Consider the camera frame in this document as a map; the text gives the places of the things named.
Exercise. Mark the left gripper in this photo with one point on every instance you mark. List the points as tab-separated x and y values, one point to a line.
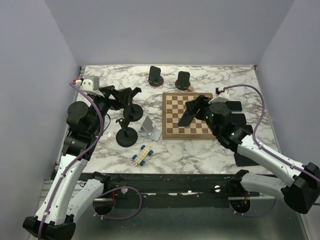
121	97

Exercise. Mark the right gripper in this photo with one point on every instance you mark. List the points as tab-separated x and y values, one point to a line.
201	101

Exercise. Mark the black phone teal case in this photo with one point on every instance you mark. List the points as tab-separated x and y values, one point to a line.
234	106

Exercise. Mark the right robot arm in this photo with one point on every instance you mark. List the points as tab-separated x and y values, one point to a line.
295	183

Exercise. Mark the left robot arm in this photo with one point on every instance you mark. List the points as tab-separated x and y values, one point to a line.
57	216

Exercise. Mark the black round clamp stand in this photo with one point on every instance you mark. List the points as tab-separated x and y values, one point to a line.
133	111

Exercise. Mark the round wooden stand right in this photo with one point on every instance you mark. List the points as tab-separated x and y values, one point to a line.
183	80

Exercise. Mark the round wooden stand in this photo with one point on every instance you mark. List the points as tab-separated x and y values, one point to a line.
183	80
154	78

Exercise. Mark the round wooden stand left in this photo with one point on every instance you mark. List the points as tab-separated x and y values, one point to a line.
154	78

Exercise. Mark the black stand with blue phone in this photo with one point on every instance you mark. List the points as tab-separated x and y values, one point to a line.
126	136

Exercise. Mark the silver metal phone stand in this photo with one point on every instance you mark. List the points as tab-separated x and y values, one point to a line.
149	130

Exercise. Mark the wooden chessboard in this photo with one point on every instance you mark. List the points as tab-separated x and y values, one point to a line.
173	107

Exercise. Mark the toy brick car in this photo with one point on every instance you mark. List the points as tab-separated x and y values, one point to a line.
139	159

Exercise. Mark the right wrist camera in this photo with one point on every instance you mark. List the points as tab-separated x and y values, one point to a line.
221	95

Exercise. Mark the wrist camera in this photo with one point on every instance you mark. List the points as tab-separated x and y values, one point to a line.
89	84
221	95

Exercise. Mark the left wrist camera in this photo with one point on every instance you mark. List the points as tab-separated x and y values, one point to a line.
89	84

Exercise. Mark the black front rail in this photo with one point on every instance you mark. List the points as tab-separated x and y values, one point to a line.
155	191

